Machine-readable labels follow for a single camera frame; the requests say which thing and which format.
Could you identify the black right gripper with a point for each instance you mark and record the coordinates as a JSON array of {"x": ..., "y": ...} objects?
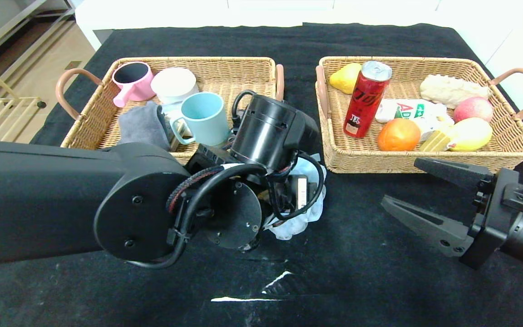
[{"x": 485, "y": 217}]

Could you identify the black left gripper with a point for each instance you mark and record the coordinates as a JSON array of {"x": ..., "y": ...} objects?
[{"x": 302, "y": 191}]

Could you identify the light blue bath loofah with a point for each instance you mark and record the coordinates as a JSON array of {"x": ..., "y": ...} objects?
[{"x": 307, "y": 222}]

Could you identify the small yellow drink carton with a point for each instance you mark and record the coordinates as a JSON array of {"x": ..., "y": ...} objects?
[{"x": 436, "y": 140}]

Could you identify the red soda can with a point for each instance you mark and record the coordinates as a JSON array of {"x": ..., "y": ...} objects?
[{"x": 363, "y": 104}]

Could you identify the striped bread loaf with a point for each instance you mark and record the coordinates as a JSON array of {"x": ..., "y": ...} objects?
[{"x": 452, "y": 91}]

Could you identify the gold printed card box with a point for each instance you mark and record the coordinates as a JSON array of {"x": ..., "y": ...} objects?
[{"x": 174, "y": 141}]

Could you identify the grey cloth towel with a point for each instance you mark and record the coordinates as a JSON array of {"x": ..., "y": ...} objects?
[{"x": 143, "y": 125}]

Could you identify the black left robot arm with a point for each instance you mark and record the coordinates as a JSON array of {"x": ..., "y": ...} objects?
[{"x": 61, "y": 200}]

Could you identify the woven wicker basket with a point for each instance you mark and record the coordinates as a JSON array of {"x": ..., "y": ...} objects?
[
  {"x": 225, "y": 77},
  {"x": 402, "y": 81}
]

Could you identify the yellow lemon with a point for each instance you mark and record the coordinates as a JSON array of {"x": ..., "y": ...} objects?
[{"x": 472, "y": 134}]

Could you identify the white yellow snack carton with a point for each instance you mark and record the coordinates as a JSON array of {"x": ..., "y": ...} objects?
[{"x": 429, "y": 123}]

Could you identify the orange fruit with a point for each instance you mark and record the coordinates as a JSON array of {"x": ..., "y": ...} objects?
[{"x": 397, "y": 135}]

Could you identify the red peach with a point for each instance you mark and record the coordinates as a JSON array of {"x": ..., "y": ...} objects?
[{"x": 472, "y": 110}]

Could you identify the white AD drink bottle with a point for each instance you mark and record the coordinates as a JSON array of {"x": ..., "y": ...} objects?
[{"x": 407, "y": 110}]

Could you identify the teal mug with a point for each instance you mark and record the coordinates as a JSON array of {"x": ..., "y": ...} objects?
[{"x": 206, "y": 122}]

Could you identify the yellow pear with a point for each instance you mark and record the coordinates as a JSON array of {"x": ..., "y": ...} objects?
[{"x": 344, "y": 79}]

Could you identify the black tablecloth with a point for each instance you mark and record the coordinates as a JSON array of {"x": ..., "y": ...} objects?
[{"x": 261, "y": 41}]

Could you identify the white round ceramic jar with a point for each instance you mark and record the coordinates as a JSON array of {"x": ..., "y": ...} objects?
[{"x": 174, "y": 84}]

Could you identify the pink plastic cup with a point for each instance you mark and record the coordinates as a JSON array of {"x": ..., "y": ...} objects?
[{"x": 134, "y": 87}]

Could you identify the white side bench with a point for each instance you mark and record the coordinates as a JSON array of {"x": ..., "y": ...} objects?
[{"x": 97, "y": 18}]

